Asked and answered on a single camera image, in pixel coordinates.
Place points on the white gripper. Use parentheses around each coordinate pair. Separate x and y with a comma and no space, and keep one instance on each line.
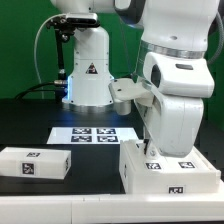
(172,123)

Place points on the white front panel with peg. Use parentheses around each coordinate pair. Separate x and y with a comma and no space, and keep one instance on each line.
(196,161)

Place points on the white cabinet body box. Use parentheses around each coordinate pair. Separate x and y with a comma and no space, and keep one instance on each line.
(178,181)

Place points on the white cabinet drawer box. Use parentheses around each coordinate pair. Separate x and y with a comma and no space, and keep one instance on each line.
(35,163)

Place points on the white door panel with peg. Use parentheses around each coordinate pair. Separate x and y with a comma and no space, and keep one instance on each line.
(134,158)

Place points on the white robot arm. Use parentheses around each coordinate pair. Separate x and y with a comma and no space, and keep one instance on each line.
(128,31)

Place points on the flat white panel four tags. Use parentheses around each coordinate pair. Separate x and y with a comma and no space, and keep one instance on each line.
(90,135)

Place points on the white L-shaped obstacle frame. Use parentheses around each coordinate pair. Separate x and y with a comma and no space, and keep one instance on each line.
(112,209)

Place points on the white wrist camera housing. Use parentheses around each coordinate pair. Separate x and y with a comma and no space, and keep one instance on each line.
(166,75)

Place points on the black camera on stand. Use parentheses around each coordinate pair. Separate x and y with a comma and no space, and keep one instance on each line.
(64,26)

